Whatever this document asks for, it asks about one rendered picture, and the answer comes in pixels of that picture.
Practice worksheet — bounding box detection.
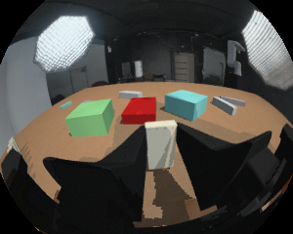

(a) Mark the red rectangular block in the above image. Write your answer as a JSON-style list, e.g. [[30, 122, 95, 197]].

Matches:
[[122, 97, 155, 125]]

